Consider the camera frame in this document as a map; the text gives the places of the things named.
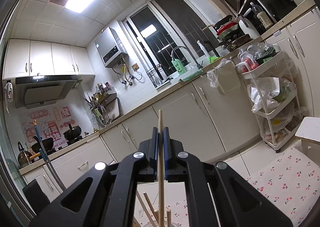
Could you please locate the chopstick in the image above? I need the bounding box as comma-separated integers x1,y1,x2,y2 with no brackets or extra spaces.
158,109,165,226

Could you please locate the kitchen faucet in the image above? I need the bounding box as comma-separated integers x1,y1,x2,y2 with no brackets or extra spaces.
171,45,203,69

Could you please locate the black wok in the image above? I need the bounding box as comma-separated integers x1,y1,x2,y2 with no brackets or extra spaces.
63,121,82,141

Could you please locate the green soap bottle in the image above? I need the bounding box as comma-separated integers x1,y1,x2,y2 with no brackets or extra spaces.
171,59,187,76

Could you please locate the cherry pattern tablecloth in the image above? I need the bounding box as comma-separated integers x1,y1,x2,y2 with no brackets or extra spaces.
134,147,319,226

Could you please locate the white rolling storage cart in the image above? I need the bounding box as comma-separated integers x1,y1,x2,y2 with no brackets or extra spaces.
235,43,306,152

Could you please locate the range hood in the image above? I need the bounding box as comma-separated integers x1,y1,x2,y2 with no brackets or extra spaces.
14,74,80,109

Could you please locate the white stool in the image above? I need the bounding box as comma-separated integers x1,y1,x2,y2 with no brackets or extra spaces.
295,117,320,154

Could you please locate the white kettle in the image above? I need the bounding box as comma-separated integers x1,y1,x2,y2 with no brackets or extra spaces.
238,8,260,39

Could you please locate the wall water heater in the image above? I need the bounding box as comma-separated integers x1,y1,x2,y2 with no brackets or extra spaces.
94,27,127,68

